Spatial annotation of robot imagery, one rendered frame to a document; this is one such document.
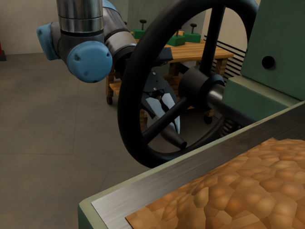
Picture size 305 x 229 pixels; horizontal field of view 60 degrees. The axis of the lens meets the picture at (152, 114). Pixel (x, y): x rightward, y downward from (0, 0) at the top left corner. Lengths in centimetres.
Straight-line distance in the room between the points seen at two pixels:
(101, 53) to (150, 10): 191
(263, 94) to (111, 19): 43
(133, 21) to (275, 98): 209
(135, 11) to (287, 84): 207
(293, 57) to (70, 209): 113
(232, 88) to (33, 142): 147
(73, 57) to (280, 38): 31
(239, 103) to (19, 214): 113
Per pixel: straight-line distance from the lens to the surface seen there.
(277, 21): 28
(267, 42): 29
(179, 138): 47
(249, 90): 28
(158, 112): 51
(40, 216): 128
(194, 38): 185
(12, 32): 306
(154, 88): 53
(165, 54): 50
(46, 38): 60
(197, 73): 39
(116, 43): 59
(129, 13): 229
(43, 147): 162
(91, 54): 46
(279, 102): 27
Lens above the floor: 97
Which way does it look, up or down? 30 degrees down
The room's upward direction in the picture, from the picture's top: 7 degrees clockwise
